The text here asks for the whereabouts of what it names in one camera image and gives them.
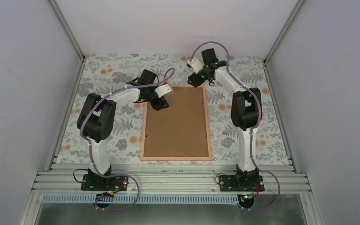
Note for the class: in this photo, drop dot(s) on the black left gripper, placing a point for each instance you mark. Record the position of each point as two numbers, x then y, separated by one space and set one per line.
159 105

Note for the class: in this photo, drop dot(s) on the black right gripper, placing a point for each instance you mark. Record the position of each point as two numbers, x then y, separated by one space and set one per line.
195 82

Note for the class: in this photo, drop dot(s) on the brown cardboard backing board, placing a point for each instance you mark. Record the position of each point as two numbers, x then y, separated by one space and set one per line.
177 130

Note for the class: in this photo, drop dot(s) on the pink wooden picture frame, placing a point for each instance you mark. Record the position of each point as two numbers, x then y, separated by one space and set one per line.
175 159

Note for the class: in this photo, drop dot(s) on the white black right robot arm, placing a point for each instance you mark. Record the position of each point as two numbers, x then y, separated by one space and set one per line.
246 110

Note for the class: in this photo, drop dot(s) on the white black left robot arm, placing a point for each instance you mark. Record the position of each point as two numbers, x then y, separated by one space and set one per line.
97 116

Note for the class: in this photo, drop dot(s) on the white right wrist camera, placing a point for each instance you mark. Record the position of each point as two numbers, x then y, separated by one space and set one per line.
195 64

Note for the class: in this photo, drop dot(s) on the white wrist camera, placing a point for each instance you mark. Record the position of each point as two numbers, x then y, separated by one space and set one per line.
195 64
162 90

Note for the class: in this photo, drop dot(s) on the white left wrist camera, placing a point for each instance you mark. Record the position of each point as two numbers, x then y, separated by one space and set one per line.
162 90

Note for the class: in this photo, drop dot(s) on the aluminium enclosure corner post left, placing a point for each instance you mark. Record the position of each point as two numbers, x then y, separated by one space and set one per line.
65 26

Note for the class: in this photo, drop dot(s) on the aluminium enclosure corner post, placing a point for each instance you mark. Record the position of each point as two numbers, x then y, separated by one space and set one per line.
283 31
65 26

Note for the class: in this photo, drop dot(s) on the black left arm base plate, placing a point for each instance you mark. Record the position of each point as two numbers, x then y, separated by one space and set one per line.
97 183

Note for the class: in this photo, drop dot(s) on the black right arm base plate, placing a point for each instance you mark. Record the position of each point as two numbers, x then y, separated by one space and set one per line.
229 183

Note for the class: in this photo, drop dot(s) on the aluminium enclosure corner post right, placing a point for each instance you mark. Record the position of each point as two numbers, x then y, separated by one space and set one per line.
283 31

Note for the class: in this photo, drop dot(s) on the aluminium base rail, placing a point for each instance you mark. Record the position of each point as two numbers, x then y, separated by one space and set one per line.
169 183

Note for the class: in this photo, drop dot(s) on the perforated grey cable tray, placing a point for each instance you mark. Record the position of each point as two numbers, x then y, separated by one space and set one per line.
142 198

